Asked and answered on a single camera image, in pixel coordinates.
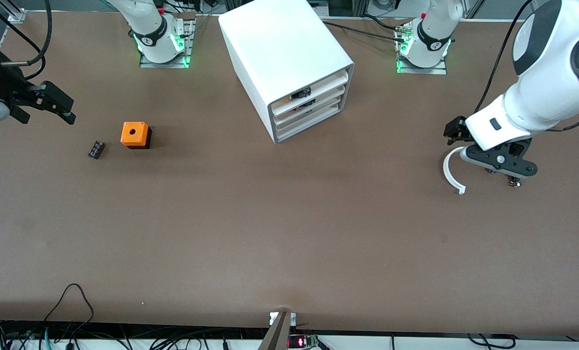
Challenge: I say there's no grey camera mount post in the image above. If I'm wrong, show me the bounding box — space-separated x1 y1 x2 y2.
257 311 297 350

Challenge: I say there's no black cable on table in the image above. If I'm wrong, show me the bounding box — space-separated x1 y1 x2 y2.
321 20 407 40

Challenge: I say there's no device with red light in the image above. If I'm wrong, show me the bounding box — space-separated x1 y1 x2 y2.
288 334 319 350

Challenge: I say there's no black cable loop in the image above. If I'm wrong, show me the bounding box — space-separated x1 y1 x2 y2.
44 283 95 336

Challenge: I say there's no white half-ring clamp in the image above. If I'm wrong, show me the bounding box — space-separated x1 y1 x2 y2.
443 146 466 195

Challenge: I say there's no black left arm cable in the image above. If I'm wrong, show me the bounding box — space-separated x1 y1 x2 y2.
473 0 535 116

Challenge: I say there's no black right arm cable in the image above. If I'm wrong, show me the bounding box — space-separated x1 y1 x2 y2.
0 0 53 81

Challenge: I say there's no aluminium profile rail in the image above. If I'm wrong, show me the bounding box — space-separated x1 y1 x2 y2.
0 0 27 22

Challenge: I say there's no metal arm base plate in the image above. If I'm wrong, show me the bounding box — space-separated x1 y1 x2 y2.
139 18 195 69
395 22 448 75

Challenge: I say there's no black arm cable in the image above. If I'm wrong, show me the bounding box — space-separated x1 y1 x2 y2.
473 0 535 116
0 0 53 81

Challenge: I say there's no orange button enclosure box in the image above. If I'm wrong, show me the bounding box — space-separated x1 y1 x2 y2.
120 122 153 150

